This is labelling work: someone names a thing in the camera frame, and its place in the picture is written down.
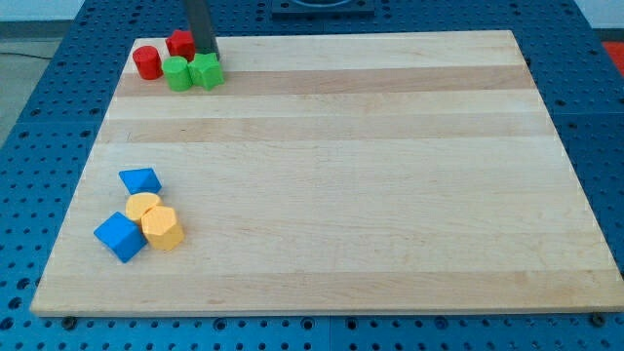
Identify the yellow hexagon block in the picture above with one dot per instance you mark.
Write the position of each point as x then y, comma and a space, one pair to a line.
161, 228

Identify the blue diamond block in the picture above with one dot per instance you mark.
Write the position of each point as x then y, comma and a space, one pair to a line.
140, 180

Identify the light wooden board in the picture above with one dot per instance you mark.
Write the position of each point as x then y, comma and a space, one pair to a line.
393, 173

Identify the red star block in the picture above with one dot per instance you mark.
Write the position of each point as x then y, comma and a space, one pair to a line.
181, 44

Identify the blue cube block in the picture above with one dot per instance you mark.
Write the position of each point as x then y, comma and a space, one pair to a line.
121, 236

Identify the green cylinder block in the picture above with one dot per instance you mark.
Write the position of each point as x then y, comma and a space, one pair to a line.
177, 74

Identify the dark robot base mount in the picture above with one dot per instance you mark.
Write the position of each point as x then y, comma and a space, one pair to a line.
281, 9

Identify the green star block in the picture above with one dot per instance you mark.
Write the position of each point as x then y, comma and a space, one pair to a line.
205, 71

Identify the dark grey robot pusher rod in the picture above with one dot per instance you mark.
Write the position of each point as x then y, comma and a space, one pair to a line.
200, 22

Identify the yellow half-round block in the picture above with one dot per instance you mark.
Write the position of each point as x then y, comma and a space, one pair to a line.
140, 204

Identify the red cylinder block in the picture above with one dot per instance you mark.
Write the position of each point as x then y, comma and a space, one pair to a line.
148, 62

